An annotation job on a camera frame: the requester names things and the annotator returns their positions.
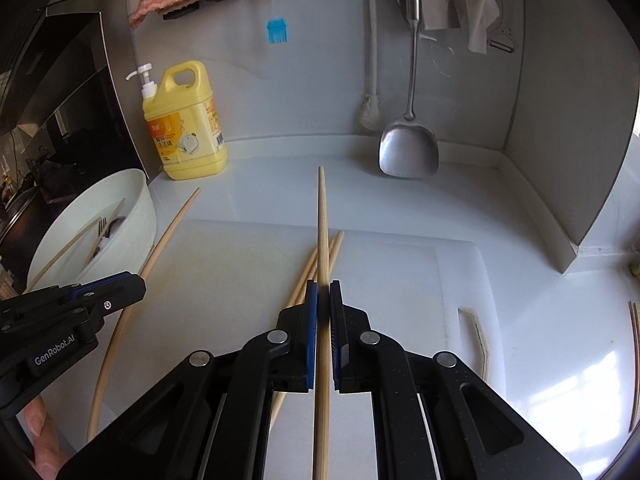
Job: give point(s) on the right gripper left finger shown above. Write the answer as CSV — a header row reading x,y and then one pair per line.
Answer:
x,y
209,417

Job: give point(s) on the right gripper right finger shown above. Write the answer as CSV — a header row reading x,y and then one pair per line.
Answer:
x,y
434,417

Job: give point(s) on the person's left hand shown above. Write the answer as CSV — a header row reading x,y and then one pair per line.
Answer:
x,y
49,457

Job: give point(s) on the steel fork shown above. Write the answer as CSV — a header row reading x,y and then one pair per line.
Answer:
x,y
104,230

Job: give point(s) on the white plastic basin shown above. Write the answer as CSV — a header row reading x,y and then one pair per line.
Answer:
x,y
60,256

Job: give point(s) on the white cutting board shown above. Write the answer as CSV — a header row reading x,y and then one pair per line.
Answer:
x,y
408,332

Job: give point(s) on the yellow dish soap bottle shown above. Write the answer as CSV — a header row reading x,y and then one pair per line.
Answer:
x,y
182,120

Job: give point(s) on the steel spatula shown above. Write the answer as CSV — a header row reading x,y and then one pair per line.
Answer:
x,y
408,149

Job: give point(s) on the white bottle brush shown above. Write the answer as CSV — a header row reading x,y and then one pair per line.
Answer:
x,y
371,115

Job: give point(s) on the blue silicone brush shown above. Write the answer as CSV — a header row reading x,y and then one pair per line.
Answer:
x,y
277,29

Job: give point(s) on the hanging peeler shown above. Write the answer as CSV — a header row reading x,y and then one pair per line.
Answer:
x,y
501,37

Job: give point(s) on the spoon with rabbit handle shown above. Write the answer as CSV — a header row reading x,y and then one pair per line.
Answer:
x,y
111,231

